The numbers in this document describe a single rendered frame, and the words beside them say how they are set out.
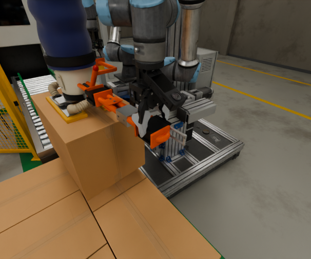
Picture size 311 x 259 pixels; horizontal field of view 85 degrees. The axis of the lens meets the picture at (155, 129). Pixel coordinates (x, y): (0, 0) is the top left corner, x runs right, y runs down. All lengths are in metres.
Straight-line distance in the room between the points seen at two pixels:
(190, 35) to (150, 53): 0.53
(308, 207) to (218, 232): 0.92
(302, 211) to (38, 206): 2.13
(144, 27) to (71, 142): 0.53
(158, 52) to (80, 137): 0.50
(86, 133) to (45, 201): 0.65
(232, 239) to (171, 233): 0.79
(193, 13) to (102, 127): 0.63
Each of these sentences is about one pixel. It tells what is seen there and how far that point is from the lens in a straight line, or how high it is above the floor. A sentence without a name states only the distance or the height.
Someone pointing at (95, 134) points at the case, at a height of 1.06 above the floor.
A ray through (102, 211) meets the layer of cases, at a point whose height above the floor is 0.54.
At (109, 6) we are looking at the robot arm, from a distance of 0.55.
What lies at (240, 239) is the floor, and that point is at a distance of 1.76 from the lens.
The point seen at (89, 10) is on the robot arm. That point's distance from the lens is 1.28.
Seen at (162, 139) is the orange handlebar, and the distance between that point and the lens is 0.48.
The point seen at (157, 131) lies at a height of 1.22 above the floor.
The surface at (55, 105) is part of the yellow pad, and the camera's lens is 1.04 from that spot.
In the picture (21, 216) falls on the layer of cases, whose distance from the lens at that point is 1.32.
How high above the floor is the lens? 1.51
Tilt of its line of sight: 36 degrees down
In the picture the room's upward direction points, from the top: straight up
